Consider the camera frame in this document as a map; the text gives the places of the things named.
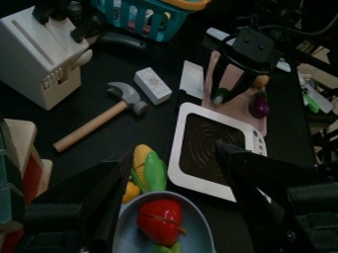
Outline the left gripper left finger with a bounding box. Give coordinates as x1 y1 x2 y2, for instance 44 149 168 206
17 159 133 253

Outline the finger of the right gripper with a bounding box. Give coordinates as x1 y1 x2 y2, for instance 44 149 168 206
210 48 235 97
222 67 262 104

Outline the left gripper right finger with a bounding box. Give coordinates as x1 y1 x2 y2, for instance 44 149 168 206
214 139 338 253

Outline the green toy screw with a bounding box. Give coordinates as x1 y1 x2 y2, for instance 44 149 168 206
210 86 231 106

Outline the pink square plate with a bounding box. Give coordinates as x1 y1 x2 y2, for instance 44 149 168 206
200 48 270 137

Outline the orange toy ball fruit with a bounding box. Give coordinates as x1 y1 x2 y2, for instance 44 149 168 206
251 74 271 89

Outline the flat white card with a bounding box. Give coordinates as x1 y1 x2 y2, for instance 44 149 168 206
178 59 206 101

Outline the purple toy eggplant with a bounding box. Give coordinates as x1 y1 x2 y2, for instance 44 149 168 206
247 90 272 120

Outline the small yellow toy fruit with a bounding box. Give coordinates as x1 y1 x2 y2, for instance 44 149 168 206
120 180 143 205

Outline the small green background object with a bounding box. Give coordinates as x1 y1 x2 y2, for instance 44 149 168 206
302 93 320 114

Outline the small white block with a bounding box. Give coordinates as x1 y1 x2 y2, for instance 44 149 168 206
132 66 173 106

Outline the red toy tomato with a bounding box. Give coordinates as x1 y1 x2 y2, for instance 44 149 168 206
136 198 188 247

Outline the toy corn cob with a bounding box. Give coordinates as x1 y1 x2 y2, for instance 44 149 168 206
128 143 169 195

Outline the white tablet device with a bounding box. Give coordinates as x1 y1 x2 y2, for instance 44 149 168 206
167 102 272 204

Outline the teal basket orange rim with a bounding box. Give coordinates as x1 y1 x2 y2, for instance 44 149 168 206
89 0 212 43

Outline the pale blue bowl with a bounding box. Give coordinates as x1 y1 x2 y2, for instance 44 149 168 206
111 191 216 253

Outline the green toy vegetable piece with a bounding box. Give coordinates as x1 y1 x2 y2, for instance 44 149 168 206
151 240 182 253

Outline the white toy knife block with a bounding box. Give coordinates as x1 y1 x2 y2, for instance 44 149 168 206
0 0 104 112

